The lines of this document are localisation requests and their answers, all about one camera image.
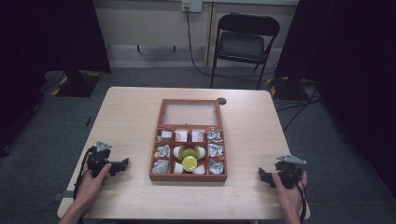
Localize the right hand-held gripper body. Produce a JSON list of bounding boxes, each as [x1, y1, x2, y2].
[[274, 154, 308, 190]]

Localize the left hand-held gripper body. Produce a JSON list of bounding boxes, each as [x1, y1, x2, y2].
[[87, 141, 121, 178]]

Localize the person's right hand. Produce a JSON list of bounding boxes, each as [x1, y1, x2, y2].
[[271, 170, 309, 217]]

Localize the person's left hand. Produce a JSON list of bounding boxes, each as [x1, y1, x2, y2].
[[74, 162, 113, 206]]

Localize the silver foil packets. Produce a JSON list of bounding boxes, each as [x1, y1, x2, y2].
[[151, 159, 170, 175], [154, 144, 172, 159], [208, 159, 225, 175], [206, 130, 224, 144], [207, 143, 225, 159]]

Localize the silver and white packets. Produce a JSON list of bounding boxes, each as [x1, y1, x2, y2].
[[157, 130, 173, 143]]

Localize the white and orange packet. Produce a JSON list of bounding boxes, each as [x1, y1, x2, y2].
[[174, 129, 189, 143], [191, 129, 205, 143]]

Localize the yellow-green lid creamer cup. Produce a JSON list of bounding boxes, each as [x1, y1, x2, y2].
[[181, 155, 199, 173]]

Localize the wooden compartment box with lid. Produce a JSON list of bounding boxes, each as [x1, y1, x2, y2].
[[148, 98, 229, 183]]

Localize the olive lid creamer cup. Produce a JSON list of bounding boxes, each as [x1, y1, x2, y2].
[[182, 147, 200, 160]]

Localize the black stand base striped tape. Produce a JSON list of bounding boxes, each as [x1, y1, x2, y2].
[[50, 69, 103, 98], [266, 76, 314, 102]]

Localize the dark curtain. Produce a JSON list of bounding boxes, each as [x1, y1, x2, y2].
[[0, 0, 112, 157], [274, 0, 396, 197]]

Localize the black folding chair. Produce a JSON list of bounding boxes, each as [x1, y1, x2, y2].
[[209, 12, 281, 91]]

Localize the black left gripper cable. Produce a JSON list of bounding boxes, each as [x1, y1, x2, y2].
[[72, 147, 96, 201]]

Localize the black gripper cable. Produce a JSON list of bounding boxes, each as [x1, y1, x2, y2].
[[293, 178, 309, 224], [72, 147, 96, 201]]

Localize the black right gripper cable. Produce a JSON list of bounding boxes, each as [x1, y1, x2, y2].
[[293, 178, 309, 224]]

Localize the black floor cables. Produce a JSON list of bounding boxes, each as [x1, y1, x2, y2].
[[275, 83, 323, 133]]

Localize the beige vertical wall conduit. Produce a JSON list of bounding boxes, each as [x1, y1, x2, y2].
[[205, 2, 217, 68]]

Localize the white wall socket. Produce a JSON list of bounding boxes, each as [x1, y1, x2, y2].
[[181, 0, 204, 14]]

